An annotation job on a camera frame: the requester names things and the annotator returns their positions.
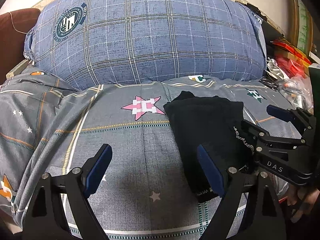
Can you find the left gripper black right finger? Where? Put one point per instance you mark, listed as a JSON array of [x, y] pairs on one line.
[[263, 217]]

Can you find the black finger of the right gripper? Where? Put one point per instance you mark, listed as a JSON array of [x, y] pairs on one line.
[[253, 133], [302, 120]]

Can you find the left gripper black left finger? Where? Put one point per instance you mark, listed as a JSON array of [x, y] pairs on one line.
[[46, 218]]

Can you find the black pants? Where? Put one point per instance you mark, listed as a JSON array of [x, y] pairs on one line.
[[214, 123]]

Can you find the person's right hand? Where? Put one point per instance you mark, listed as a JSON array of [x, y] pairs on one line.
[[304, 198]]

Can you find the clear plastic bag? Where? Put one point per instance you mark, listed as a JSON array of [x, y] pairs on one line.
[[296, 90]]

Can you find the red packaging clutter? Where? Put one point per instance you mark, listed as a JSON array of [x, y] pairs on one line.
[[290, 59]]

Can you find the grey patterned bed sheet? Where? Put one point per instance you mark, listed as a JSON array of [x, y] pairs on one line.
[[48, 126]]

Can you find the gold framed picture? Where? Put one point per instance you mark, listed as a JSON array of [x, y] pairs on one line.
[[303, 32]]

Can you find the blue plaid pillow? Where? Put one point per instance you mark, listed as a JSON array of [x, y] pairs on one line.
[[92, 42]]

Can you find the brown wooden headboard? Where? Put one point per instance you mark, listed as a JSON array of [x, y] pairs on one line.
[[13, 28]]

